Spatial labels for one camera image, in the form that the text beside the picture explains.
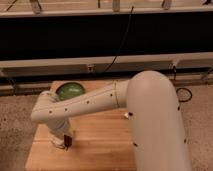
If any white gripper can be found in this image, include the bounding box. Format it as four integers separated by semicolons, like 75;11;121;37
48;120;73;139

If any red pepper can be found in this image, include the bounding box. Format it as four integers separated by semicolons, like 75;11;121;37
64;135;72;148

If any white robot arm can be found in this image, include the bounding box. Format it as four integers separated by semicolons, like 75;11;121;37
31;71;192;171

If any green bowl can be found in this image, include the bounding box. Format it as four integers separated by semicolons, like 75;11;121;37
56;82;86;101

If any wooden cutting board table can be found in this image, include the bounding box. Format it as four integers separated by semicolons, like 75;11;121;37
24;79;138;171

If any black hanging cable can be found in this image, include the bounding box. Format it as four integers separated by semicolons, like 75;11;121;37
101;4;136;73

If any white shelf rail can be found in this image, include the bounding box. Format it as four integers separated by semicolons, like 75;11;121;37
0;52;213;78

